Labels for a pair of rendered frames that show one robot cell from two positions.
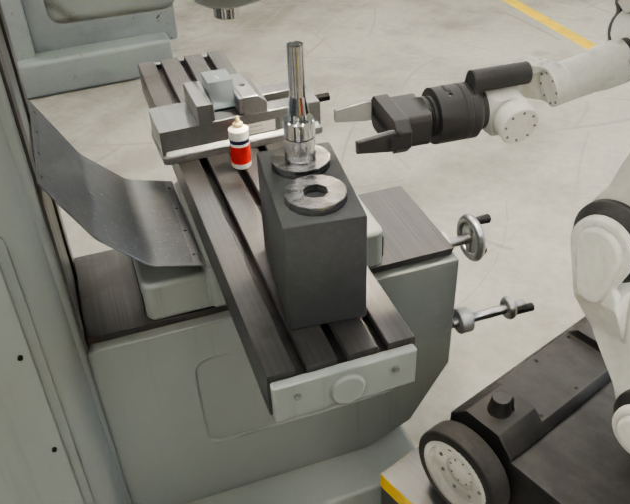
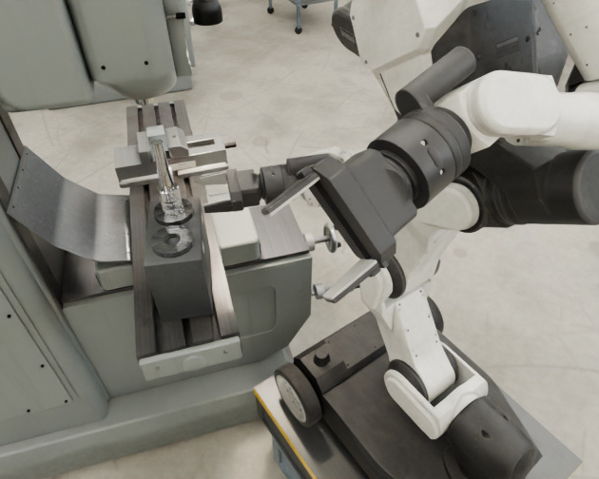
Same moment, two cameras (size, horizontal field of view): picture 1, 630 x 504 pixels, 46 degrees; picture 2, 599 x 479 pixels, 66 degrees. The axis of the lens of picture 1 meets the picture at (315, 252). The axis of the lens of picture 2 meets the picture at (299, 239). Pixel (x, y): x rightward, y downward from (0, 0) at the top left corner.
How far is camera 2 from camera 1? 0.36 m
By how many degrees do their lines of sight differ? 6
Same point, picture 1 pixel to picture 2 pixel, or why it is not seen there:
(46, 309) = (24, 288)
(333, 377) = (182, 357)
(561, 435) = (358, 378)
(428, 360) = (297, 314)
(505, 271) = not seen: hidden behind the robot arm
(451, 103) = (272, 181)
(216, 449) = not seen: hidden behind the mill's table
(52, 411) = (37, 344)
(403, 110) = (241, 183)
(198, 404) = not seen: hidden behind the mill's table
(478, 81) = (291, 167)
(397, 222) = (278, 228)
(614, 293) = (381, 305)
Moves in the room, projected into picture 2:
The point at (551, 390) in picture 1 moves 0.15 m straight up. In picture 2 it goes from (358, 347) to (363, 318)
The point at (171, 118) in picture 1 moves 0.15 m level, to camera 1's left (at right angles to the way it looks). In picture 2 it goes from (125, 157) to (79, 156)
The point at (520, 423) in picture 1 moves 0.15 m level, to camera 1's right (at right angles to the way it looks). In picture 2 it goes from (332, 370) to (382, 372)
